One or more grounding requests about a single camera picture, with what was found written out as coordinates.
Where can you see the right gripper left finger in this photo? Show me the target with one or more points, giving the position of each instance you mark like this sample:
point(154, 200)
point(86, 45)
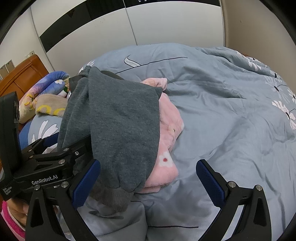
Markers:
point(42, 222)

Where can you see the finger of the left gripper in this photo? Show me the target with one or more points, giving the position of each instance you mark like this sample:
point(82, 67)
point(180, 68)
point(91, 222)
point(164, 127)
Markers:
point(36, 149)

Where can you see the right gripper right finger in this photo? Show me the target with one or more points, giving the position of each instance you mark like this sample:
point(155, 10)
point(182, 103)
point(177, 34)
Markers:
point(254, 222)

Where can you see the dark grey sweater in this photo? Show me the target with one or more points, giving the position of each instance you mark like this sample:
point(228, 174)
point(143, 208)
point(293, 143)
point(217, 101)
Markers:
point(122, 119)

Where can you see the person's left hand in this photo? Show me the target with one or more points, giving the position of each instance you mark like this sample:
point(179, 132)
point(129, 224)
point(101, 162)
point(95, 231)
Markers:
point(18, 210)

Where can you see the beige yellow patterned pillow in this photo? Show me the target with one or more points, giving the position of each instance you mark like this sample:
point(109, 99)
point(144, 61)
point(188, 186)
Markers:
point(51, 104)

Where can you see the colourful patterned blanket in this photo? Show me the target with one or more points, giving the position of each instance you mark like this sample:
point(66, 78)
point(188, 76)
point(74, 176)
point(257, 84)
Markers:
point(56, 83)

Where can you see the pink fleece garment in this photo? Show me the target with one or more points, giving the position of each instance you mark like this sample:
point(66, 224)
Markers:
point(171, 126)

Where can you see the wooden headboard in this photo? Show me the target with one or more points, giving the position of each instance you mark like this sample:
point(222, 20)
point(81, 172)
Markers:
point(23, 76)

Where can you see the blue floral duvet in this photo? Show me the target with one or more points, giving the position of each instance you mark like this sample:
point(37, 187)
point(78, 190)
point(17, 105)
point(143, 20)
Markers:
point(239, 115)

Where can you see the white and black wardrobe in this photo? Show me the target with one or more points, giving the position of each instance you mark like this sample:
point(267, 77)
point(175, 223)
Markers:
point(75, 32)

